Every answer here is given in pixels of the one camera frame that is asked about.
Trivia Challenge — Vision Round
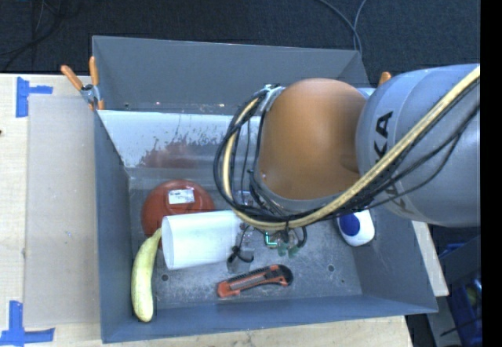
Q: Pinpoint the white plastic cup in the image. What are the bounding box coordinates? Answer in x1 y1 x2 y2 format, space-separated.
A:
161 209 242 271

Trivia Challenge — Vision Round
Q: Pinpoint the yellow banana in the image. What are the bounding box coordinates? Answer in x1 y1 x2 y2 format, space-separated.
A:
130 226 164 323

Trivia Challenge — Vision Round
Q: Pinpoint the red bowl with white label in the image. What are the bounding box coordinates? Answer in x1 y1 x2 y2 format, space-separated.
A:
140 179 216 249

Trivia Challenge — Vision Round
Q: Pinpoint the white and blue oval object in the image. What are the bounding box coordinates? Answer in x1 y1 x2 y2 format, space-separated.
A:
336 208 377 247

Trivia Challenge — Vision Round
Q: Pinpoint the orange and black box cutter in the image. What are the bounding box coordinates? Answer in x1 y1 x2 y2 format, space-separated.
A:
216 264 295 299

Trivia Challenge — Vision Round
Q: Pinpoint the grey metal bin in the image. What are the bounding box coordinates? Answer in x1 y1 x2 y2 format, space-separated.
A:
90 35 439 345

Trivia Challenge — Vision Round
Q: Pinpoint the pale wood flat board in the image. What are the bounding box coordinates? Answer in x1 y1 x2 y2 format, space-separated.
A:
22 93 102 330

